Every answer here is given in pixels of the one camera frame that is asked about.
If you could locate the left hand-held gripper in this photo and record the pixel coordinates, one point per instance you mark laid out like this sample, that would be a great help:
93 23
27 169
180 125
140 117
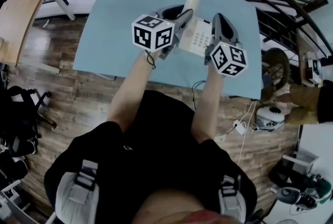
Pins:
152 35

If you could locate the person's left forearm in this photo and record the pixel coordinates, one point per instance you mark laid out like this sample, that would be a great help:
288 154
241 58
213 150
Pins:
130 92

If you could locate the black office chair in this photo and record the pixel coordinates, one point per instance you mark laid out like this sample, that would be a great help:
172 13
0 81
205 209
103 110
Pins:
19 113

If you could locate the person's right forearm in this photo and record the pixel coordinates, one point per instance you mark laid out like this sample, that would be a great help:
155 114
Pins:
210 108

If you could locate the white power adapter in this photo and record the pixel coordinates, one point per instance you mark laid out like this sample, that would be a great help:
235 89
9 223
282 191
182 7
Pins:
240 127

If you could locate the white telephone base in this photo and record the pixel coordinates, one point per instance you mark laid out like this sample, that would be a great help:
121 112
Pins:
199 38

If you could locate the person's black shirt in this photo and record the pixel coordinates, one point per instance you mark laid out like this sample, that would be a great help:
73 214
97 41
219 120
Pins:
156 155

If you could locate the green and white device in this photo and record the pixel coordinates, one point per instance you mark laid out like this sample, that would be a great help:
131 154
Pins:
307 191

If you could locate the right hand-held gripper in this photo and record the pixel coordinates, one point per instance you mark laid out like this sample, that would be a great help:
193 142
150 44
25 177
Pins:
229 60

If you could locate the white round appliance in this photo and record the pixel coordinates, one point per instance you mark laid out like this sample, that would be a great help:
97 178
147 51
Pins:
270 117

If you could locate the white open box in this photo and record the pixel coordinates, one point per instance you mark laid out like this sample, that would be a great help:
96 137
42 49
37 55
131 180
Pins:
299 161

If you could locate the light wooden desk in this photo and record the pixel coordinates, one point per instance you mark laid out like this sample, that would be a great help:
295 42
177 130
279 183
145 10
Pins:
18 19

